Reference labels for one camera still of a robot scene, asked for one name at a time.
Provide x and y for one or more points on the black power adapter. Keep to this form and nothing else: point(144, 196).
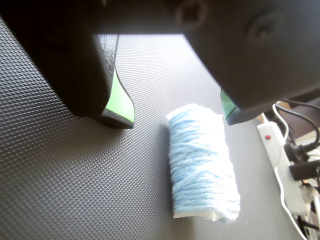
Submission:
point(305, 170)

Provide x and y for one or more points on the light blue yarn-wrapped block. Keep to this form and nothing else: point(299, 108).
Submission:
point(197, 160)

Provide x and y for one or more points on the black textured table mat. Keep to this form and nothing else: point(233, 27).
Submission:
point(75, 175)

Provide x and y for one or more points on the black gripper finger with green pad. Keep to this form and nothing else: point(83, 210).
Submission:
point(75, 75)
point(262, 70)

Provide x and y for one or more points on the white power strip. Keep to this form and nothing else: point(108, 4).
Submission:
point(275, 147)

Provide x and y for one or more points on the black power plug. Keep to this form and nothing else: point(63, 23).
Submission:
point(295, 150)

